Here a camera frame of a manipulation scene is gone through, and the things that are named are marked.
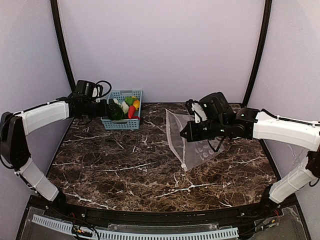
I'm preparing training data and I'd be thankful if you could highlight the green bok choy toy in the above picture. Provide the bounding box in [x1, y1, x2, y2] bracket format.
[108, 105, 125, 121]

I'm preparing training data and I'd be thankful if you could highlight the clear zip top bag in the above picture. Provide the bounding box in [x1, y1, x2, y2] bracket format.
[165, 109, 225, 172]

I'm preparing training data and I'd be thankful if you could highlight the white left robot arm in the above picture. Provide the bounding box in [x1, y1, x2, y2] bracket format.
[0, 80, 118, 205]

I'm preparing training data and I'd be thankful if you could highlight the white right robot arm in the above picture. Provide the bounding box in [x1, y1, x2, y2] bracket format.
[180, 92, 320, 205]

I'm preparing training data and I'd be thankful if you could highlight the white garlic toy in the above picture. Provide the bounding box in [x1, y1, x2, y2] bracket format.
[113, 98, 120, 105]

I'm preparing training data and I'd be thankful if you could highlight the green leafy vegetable toy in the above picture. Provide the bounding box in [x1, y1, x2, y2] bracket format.
[124, 96, 137, 106]

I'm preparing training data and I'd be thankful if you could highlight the red chili pepper toy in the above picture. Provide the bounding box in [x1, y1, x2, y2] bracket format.
[127, 105, 140, 120]

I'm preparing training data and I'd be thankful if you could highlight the light blue plastic basket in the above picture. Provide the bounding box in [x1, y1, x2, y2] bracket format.
[100, 89, 143, 130]

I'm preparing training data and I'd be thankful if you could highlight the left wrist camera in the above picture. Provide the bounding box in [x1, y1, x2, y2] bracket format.
[91, 80, 112, 103]

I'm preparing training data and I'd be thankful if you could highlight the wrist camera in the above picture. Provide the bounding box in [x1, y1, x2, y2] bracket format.
[91, 80, 112, 103]
[185, 99, 208, 124]

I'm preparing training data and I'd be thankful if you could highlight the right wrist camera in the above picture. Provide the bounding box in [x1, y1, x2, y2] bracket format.
[185, 99, 208, 124]

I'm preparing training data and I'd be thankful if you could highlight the black front table rail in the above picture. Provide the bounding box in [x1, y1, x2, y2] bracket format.
[30, 197, 276, 227]

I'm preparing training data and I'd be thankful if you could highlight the black left corner post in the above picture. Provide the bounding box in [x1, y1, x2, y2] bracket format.
[50, 0, 76, 91]

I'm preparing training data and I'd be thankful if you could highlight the black corner post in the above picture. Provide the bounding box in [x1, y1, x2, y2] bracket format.
[50, 0, 76, 91]
[241, 0, 273, 107]

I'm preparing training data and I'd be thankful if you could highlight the white slotted cable duct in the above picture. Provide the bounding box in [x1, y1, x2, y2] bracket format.
[32, 214, 239, 240]

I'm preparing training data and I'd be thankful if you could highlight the black right corner post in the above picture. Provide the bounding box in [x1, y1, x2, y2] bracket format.
[241, 0, 273, 107]

